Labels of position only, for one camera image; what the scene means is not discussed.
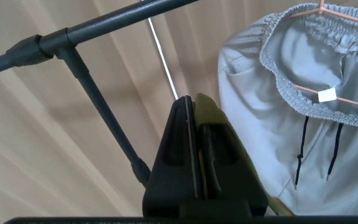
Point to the green garment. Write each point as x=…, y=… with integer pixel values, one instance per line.
x=210, y=109

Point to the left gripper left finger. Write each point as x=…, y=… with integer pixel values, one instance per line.
x=172, y=161

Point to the pink clothes hanger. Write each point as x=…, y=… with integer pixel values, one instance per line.
x=353, y=17

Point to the black clothes rack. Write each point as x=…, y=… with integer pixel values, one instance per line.
x=82, y=74

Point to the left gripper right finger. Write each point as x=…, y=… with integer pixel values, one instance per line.
x=235, y=177

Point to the pale grey shorts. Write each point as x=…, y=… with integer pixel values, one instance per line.
x=259, y=124

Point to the beige curtain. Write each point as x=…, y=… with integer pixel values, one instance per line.
x=42, y=140

